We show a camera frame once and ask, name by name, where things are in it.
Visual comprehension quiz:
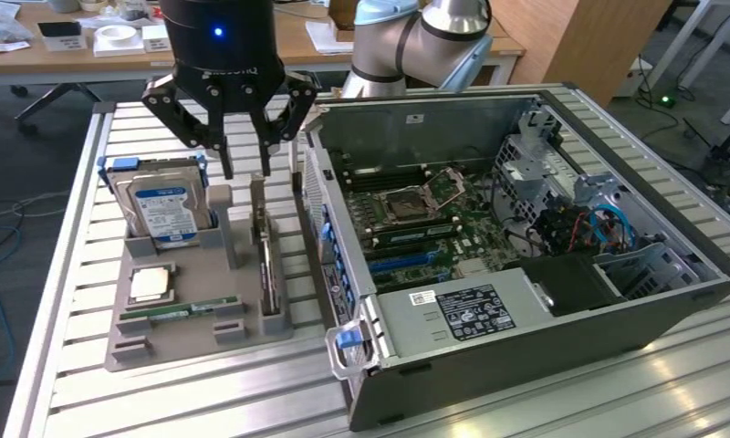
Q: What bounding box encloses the metal socket cover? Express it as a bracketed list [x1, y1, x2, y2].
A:
[423, 166, 471, 212]

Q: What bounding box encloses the brown cardboard box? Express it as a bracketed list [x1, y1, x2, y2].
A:
[328, 0, 372, 32]

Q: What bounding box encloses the clear plastic bag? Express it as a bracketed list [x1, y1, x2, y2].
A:
[0, 1, 36, 43]

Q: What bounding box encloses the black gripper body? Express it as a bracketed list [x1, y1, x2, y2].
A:
[158, 0, 288, 116]

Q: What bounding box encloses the black drive power connector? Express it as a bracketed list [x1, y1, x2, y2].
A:
[534, 209, 582, 255]

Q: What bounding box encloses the small white box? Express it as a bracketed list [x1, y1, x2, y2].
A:
[140, 24, 176, 54]

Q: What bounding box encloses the CPU socket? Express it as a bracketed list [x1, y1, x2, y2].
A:
[383, 186, 435, 221]

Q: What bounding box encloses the blue expansion slot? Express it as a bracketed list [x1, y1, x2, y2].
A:
[367, 252, 442, 276]

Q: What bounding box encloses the white floor cable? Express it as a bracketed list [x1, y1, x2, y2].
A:
[0, 191, 70, 218]

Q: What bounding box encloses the white table frame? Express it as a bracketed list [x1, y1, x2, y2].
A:
[643, 0, 730, 125]

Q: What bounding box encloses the green motherboard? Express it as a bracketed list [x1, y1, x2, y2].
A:
[340, 157, 528, 296]

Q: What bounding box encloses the wooden cabinet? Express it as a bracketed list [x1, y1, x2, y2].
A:
[486, 0, 675, 107]

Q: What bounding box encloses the silver CPU chip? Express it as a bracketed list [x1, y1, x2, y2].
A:
[127, 267, 176, 302]

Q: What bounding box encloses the white socket box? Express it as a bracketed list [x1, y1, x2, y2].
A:
[624, 68, 654, 99]

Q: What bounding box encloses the long black expansion slot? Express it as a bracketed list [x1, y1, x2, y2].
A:
[364, 241, 438, 257]

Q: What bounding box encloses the open dark PC case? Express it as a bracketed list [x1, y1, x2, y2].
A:
[288, 81, 730, 433]

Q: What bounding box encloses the white tape roll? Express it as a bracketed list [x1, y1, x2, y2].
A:
[95, 25, 136, 47]

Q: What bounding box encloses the red wire bundle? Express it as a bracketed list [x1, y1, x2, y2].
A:
[575, 214, 604, 250]

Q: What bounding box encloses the white box with black insert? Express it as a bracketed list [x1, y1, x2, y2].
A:
[38, 21, 91, 53]

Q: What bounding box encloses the black chair base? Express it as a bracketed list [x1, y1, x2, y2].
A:
[14, 81, 108, 136]

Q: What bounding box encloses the blue disk wire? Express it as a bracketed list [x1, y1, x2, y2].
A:
[586, 203, 640, 252]

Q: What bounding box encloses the low metal disk bay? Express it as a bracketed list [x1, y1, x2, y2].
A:
[594, 241, 701, 302]

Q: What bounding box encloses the white paper stack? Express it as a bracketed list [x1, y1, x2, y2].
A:
[306, 20, 359, 57]

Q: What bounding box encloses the grey case release latch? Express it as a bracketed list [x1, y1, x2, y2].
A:
[324, 318, 380, 381]

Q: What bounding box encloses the dark small bag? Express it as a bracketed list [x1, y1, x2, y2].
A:
[119, 0, 154, 23]

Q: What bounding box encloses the dark installed RAM stick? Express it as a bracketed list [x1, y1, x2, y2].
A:
[374, 221, 459, 246]

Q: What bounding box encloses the tall metal disk bay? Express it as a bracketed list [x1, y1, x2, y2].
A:
[491, 107, 586, 229]

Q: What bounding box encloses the green RAM stick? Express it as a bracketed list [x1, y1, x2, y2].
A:
[120, 296, 243, 320]

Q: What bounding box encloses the blue floor cable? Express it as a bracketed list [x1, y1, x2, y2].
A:
[0, 218, 24, 393]

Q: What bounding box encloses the hard disk with blue label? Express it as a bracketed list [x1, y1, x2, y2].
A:
[110, 159, 215, 250]

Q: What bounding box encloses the flat white box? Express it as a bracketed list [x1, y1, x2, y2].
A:
[92, 35, 148, 59]

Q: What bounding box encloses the green graphics card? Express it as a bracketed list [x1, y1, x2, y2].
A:
[248, 172, 286, 318]

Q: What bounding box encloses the grey power supply unit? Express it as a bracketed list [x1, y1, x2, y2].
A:
[374, 267, 555, 364]

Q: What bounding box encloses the grey parts rack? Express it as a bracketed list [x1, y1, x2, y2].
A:
[104, 183, 298, 373]

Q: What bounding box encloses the blue plastic disk caddy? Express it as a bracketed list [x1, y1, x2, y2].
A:
[96, 152, 212, 193]

